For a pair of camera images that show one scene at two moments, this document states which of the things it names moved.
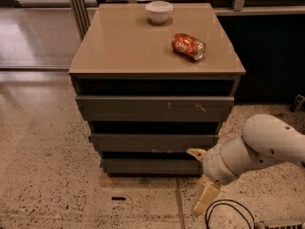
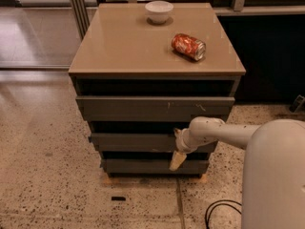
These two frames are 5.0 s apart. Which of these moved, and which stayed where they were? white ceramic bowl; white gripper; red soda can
Moved: white gripper
Stayed: white ceramic bowl; red soda can
